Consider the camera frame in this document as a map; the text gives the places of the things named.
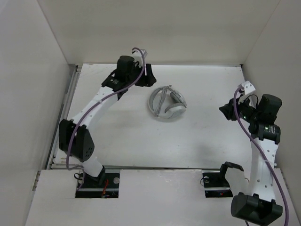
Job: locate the white over-ear headphones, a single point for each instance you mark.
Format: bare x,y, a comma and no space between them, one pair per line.
166,103

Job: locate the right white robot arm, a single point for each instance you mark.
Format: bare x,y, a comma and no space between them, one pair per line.
254,201

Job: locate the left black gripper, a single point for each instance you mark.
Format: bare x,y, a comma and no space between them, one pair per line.
147,80

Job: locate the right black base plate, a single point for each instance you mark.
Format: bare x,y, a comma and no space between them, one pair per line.
214,186

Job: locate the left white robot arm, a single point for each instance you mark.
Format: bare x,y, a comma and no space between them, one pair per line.
75,134

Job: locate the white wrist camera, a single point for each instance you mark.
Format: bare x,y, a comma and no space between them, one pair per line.
137,56
246,88

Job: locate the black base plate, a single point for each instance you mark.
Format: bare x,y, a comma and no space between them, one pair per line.
214,186
88,188

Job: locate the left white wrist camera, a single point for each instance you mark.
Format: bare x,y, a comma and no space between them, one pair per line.
137,56

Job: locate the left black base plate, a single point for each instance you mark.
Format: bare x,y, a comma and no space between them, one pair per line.
88,188

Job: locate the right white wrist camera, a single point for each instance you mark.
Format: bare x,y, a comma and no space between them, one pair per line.
246,88

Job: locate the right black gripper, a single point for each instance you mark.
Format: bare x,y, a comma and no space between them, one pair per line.
228,109

